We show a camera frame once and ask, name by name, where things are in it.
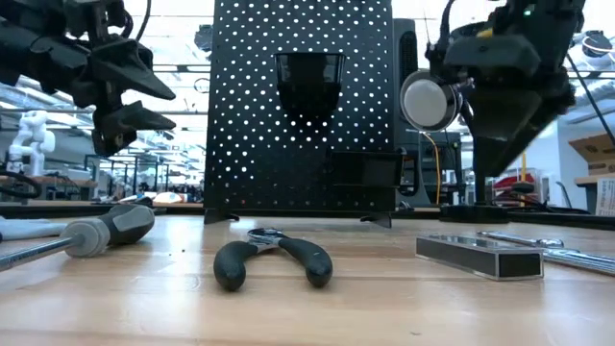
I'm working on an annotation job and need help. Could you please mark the black ceiling cable reel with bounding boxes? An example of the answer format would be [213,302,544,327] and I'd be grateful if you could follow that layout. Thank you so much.
[578,29,615,62]
[194,23,215,53]

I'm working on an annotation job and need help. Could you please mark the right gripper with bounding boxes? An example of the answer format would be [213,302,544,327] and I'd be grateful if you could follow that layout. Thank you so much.
[426,32,578,178]

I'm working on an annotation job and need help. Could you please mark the black gooseneck desk lamp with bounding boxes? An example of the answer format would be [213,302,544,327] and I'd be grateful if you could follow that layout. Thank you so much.
[400,69,510,225]

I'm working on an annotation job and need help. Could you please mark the white paper sign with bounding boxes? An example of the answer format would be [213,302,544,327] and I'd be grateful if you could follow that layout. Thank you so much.
[595,177,615,217]

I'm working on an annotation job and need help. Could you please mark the long taut black cable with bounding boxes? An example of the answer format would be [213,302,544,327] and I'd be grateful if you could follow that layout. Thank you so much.
[565,51,615,145]

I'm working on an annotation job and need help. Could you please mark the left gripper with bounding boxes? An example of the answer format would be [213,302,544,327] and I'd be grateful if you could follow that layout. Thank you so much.
[0,16,177,156]

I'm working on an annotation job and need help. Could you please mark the black rectangular metal bar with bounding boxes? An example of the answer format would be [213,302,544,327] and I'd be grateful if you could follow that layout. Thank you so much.
[415,234,545,282]

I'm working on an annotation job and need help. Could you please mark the grey black handled screwdriver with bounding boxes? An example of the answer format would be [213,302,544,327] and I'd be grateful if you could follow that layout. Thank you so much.
[0,204,157,273]

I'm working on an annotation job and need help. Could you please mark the black metal pegboard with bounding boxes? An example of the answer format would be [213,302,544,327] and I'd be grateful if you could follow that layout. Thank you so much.
[203,0,396,230]

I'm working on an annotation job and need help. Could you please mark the blue striped work glove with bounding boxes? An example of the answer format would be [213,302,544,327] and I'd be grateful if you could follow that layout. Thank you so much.
[0,215,68,241]

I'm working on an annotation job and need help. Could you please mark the black handled pliers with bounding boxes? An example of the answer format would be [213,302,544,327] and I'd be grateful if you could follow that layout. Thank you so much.
[212,227,334,293]

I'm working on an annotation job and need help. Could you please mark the shallow black plastic bin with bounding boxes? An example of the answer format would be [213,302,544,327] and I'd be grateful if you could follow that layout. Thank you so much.
[329,148,405,188]

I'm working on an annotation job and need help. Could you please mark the yellow cable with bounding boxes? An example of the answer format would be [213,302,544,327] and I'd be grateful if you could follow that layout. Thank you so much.
[421,132,529,206]

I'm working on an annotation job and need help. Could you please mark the deep black plastic bin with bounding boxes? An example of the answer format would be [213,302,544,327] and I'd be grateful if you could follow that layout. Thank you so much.
[273,51,347,114]

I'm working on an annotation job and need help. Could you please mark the wood topped steel workbench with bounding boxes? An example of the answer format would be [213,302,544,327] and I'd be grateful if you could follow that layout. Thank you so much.
[574,173,615,216]

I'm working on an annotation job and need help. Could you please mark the cardboard box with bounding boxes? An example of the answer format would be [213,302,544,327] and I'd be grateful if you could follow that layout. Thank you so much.
[568,133,615,177]

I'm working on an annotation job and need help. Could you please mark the red storage bins shelf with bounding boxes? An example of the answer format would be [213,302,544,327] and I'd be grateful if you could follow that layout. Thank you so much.
[493,173,524,191]

